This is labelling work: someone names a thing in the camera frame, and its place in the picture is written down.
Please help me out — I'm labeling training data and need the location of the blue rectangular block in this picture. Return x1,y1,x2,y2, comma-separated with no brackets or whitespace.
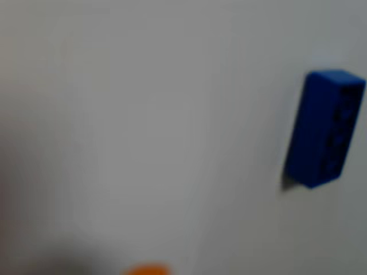
283,69,367,190

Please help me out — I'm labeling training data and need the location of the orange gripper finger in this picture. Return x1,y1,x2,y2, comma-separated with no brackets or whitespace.
119,261,173,275

